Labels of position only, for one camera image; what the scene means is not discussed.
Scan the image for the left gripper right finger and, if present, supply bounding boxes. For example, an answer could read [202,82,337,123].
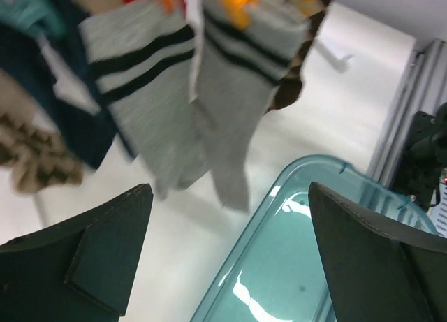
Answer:
[308,182,446,321]

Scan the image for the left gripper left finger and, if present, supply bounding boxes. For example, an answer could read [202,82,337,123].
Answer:
[1,184,153,317]

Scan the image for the brown argyle sock front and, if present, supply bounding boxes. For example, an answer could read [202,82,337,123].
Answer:
[268,0,333,111]

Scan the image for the teal hanger clip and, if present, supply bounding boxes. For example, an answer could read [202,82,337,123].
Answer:
[1,0,66,38]

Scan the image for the teal plastic basin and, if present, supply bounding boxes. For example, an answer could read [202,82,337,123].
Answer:
[192,154,436,322]

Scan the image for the brown patterned hanging sock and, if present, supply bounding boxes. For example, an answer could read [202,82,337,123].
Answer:
[1,71,83,194]

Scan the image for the navy blue sock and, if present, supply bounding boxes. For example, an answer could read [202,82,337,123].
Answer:
[1,0,119,169]

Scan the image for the white drying rack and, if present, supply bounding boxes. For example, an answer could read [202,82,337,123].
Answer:
[314,38,354,73]

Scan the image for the grey striped sock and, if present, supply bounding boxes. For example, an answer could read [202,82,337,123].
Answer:
[196,0,309,211]
[79,0,203,198]

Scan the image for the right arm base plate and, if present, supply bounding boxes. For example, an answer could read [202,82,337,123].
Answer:
[390,104,446,212]

